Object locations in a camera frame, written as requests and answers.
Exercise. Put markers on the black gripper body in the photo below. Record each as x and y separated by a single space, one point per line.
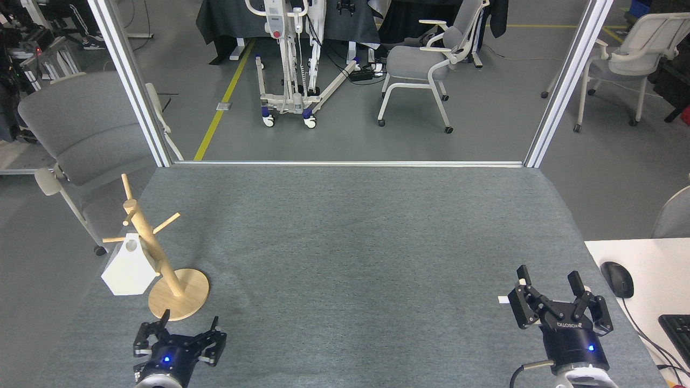
167 361
571 345

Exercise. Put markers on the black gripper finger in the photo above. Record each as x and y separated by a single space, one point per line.
599 312
522 307
145 339
215 347

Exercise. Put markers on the white hexagonal cup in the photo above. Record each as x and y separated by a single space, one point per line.
126 272

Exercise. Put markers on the wooden cup rack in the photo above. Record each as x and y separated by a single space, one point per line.
178 302

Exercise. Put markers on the dark equipment rack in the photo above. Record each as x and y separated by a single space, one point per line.
27 48

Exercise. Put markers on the black computer mouse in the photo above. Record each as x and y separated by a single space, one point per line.
617 279

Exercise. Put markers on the white desk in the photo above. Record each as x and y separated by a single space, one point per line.
657 269

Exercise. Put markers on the black keyboard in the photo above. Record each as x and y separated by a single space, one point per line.
679 334

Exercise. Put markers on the grey rounded chair back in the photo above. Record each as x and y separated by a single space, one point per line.
676 215

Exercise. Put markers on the metal floor plate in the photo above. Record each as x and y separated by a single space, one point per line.
224 106

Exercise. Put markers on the black power strip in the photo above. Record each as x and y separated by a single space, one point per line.
361 74

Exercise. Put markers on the black table cloth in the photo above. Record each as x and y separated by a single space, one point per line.
226 21

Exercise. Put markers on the white wheeled stand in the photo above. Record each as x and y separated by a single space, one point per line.
276 24

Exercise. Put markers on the silver table edge rail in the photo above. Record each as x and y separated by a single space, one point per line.
350 163

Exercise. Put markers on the grey chair with beige frame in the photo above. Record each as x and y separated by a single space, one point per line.
81 124

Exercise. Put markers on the silver frame post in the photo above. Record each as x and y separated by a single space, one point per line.
132 81
566 81

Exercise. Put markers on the grey office chair white frame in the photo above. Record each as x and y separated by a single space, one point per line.
641 48
415 62

